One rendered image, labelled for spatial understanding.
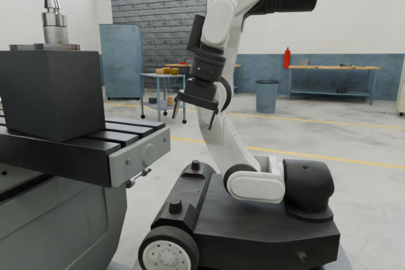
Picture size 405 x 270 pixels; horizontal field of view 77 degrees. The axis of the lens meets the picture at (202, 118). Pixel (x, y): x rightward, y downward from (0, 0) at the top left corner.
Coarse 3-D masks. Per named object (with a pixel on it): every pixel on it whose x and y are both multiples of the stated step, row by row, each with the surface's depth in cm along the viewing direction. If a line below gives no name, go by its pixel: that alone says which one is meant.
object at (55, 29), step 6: (42, 18) 53; (48, 18) 52; (54, 18) 53; (60, 18) 53; (42, 24) 53; (48, 24) 53; (54, 24) 53; (60, 24) 54; (66, 24) 55; (48, 30) 53; (54, 30) 53; (60, 30) 54; (66, 30) 55; (48, 36) 53; (54, 36) 53; (60, 36) 54; (66, 36) 55; (48, 42) 54; (54, 42) 54; (60, 42) 54; (66, 42) 55
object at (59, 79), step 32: (0, 64) 58; (32, 64) 52; (64, 64) 52; (96, 64) 58; (32, 96) 54; (64, 96) 52; (96, 96) 59; (32, 128) 57; (64, 128) 53; (96, 128) 60
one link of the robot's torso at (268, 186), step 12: (264, 156) 106; (264, 168) 107; (276, 168) 94; (228, 180) 93; (240, 180) 91; (252, 180) 90; (264, 180) 89; (276, 180) 89; (240, 192) 92; (252, 192) 91; (264, 192) 90; (276, 192) 89
